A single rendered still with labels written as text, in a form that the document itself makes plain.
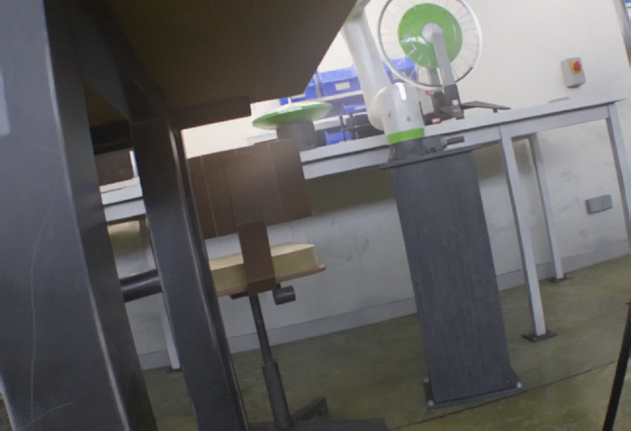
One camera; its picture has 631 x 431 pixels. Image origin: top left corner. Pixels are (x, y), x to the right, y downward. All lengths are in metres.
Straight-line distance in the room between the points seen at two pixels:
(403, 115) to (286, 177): 0.53
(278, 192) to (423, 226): 0.55
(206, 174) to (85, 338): 1.09
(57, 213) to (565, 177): 3.20
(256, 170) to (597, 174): 2.50
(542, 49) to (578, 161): 0.70
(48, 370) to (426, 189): 1.52
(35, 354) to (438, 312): 1.57
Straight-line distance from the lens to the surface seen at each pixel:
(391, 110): 1.72
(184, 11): 0.48
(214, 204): 1.30
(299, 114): 1.91
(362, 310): 2.98
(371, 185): 2.94
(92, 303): 0.23
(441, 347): 1.77
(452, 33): 2.56
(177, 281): 0.69
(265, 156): 1.32
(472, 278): 1.73
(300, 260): 1.42
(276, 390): 1.62
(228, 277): 1.39
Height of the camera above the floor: 0.75
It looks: level
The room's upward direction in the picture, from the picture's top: 12 degrees counter-clockwise
